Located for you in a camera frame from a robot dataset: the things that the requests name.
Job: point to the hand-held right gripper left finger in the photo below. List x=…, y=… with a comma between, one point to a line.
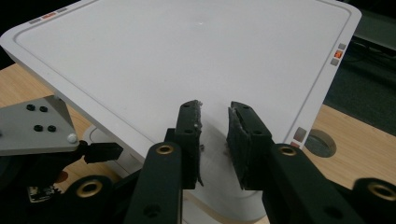
x=186, y=140

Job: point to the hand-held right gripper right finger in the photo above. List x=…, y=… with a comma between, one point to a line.
x=247, y=146

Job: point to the white two-tier shoe rack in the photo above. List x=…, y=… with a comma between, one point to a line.
x=186, y=59

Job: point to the grey round table grommet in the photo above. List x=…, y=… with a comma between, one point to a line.
x=320, y=143

